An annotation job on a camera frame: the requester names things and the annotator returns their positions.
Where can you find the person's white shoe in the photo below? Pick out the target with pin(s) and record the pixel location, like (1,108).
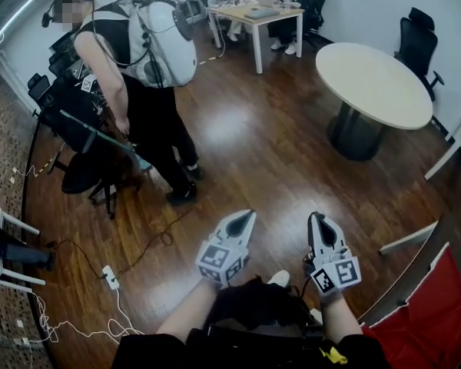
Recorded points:
(279,278)

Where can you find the wooden desk with white legs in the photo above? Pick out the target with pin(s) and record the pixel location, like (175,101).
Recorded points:
(261,15)

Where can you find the round white table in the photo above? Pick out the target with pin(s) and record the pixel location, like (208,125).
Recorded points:
(372,83)

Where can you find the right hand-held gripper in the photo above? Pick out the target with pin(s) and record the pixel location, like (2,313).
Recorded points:
(340,273)

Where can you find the white table leg foot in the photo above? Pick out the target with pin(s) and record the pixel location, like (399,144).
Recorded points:
(407,238)

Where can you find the teal long bar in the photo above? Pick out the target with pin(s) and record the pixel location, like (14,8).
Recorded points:
(100,133)

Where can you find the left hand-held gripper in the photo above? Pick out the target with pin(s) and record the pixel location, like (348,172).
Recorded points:
(221,260)

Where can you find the red tablecloth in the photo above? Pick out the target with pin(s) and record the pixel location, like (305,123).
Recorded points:
(426,321)

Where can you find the white backpack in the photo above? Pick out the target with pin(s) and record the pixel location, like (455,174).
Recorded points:
(165,48)

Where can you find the person's black clothing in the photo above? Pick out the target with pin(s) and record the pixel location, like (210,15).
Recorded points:
(253,344)

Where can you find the person's right forearm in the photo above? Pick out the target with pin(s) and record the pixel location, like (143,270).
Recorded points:
(340,317)

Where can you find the white light strip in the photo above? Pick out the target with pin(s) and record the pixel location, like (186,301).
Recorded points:
(4,27)

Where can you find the person's left forearm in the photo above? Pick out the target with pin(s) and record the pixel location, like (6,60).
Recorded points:
(190,310)

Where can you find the white metal frame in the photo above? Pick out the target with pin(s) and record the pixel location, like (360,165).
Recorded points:
(13,244)

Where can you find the white power strip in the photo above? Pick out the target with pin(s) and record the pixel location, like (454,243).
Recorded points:
(110,277)

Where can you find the grey closed laptop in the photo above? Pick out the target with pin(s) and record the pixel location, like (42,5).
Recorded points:
(258,13)

